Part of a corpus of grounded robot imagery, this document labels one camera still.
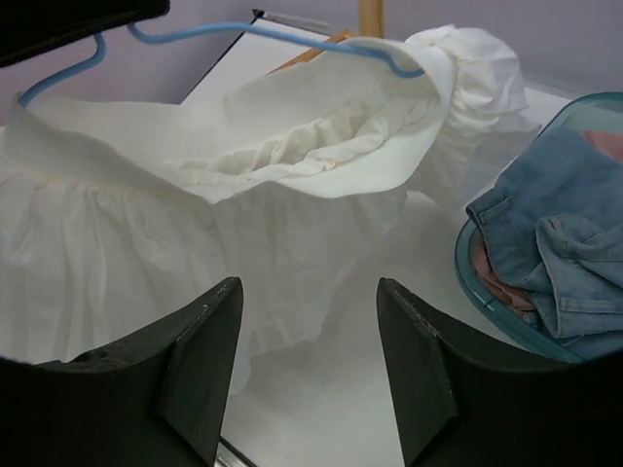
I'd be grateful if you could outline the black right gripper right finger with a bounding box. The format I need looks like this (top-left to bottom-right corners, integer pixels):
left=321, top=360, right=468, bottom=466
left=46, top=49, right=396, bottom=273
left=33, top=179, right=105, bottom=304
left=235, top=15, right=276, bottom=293
left=377, top=278, right=622, bottom=466

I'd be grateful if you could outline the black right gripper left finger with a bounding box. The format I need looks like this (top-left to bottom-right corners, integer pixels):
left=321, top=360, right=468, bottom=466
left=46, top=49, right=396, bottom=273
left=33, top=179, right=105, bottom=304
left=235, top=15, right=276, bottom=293
left=1, top=277, right=243, bottom=466

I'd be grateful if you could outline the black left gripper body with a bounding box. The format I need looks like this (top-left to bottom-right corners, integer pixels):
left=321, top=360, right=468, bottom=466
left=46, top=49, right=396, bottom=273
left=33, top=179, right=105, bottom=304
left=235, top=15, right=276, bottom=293
left=1, top=0, right=170, bottom=68

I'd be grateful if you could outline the pink ruffled skirt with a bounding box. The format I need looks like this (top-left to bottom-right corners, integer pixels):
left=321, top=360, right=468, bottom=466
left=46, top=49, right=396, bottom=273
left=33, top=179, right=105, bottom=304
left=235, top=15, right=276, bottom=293
left=471, top=129, right=622, bottom=316

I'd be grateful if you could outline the white ruffled skirt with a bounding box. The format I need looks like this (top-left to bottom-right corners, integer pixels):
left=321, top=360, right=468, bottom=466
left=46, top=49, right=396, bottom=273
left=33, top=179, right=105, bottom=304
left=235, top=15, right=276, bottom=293
left=1, top=25, right=537, bottom=392

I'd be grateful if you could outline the blue denim skirt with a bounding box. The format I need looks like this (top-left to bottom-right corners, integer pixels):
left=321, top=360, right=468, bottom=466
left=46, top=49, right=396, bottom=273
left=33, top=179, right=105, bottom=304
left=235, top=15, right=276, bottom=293
left=466, top=127, right=622, bottom=340

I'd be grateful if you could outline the blue wire hanger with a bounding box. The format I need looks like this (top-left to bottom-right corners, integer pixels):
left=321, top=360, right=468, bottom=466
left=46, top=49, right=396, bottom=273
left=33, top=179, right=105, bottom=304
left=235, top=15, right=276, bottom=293
left=18, top=21, right=424, bottom=107

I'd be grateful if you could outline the teal plastic tray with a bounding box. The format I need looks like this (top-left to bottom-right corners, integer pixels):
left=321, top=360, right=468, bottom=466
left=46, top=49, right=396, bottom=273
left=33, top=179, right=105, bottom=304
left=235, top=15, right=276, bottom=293
left=455, top=91, right=622, bottom=363

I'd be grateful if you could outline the wooden clothes rack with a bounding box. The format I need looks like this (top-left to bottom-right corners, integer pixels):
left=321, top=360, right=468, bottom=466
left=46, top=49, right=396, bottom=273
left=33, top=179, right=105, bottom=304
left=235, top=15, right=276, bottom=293
left=275, top=0, right=385, bottom=71

